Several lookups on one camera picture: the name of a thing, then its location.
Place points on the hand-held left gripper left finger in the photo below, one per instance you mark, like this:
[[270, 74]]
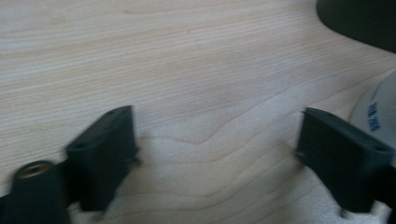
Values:
[[99, 155]]

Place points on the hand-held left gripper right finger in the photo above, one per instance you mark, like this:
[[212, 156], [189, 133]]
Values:
[[342, 161]]

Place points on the white bottle with blue cap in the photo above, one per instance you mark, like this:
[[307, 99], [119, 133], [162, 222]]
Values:
[[381, 115]]

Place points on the black fan-shaped corner rack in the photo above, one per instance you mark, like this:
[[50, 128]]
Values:
[[364, 18]]

